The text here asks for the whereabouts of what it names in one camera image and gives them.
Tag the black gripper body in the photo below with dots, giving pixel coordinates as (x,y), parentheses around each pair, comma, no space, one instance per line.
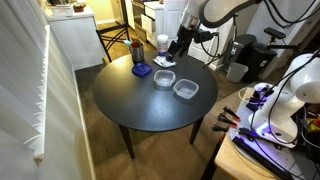
(186,37)

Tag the clear plastic lunchbox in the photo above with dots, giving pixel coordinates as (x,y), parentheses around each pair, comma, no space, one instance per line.
(164,78)
(185,88)

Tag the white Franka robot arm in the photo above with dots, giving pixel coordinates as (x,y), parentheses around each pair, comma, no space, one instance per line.
(300,83)

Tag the white wipes canister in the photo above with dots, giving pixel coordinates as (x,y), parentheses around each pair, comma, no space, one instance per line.
(162,42)

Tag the checkered dish cloth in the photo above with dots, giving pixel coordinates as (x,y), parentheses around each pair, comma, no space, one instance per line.
(164,62)

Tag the metal utensil cup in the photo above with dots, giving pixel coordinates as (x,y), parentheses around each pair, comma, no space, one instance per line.
(137,54)

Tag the blue plastic lunchbox lid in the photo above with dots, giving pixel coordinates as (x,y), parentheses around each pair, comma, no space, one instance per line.
(141,69)

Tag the wooden spoon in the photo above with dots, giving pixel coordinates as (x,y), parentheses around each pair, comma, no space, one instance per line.
(137,44)

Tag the white drawer cabinet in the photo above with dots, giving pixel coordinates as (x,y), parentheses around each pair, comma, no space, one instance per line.
(150,23)

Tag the grey waste bin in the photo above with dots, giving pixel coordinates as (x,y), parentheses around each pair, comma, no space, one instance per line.
(236,71)

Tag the round black table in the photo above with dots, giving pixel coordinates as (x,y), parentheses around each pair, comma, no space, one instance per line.
(143,106)

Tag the black metal chair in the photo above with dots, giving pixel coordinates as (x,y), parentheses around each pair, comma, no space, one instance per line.
(113,29)

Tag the black trash can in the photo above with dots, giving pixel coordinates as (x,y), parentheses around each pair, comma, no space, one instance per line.
(256,60)

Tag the black orange clamp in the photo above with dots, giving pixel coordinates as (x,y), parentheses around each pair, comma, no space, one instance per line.
(226,120)
(220,128)
(231,114)

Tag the white kitchen counter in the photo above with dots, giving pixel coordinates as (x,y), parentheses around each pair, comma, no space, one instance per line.
(78,40)

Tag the red bowl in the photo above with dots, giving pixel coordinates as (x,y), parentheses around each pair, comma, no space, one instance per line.
(79,7)

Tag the white counter basket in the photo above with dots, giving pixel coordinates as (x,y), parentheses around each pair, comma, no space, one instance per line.
(62,10)

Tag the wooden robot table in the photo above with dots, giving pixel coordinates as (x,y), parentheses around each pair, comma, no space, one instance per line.
(230,160)

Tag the white window blinds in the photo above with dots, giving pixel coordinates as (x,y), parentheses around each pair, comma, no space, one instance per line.
(20,83)

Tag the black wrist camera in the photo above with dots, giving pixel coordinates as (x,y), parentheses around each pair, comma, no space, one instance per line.
(204,35)

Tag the black camera on stand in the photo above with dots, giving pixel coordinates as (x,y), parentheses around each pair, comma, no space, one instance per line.
(275,32)

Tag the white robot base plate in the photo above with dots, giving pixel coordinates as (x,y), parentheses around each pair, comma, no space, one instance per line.
(283,156)

